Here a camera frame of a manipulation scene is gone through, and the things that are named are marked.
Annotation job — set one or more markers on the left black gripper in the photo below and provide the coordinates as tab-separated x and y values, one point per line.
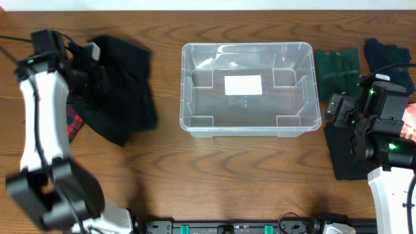
82	82

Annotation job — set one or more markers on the dark green-black folded garment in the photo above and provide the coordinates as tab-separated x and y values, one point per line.
346	165

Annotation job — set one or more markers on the pink white printed garment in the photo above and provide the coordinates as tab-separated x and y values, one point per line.
409	118

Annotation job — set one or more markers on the dark navy folded garment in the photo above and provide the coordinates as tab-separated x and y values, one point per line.
380	55

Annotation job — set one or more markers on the red plaid flannel shirt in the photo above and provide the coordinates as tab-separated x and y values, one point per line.
74	122

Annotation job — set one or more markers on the clear plastic storage bin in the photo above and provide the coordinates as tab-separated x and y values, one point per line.
288	107

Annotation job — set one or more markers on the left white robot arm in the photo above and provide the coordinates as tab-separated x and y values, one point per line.
54	191

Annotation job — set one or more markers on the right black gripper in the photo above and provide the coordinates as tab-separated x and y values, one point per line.
350	105

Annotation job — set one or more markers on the black mounting rail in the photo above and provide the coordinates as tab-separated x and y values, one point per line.
289	223

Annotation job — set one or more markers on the white label in bin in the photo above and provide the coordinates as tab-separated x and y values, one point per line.
243	85

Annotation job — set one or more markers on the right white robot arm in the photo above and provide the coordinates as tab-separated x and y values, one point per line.
375	118

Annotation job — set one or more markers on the green garment with tape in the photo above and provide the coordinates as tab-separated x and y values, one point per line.
338	72

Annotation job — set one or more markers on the black garment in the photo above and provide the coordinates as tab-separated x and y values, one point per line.
128	105

